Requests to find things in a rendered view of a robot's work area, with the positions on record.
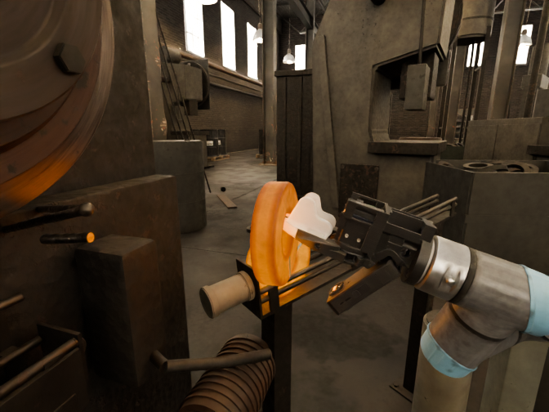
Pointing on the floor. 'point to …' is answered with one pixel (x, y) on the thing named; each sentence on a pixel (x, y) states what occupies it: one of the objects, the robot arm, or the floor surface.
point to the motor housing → (233, 381)
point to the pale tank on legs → (479, 11)
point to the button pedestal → (514, 378)
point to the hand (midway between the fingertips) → (278, 220)
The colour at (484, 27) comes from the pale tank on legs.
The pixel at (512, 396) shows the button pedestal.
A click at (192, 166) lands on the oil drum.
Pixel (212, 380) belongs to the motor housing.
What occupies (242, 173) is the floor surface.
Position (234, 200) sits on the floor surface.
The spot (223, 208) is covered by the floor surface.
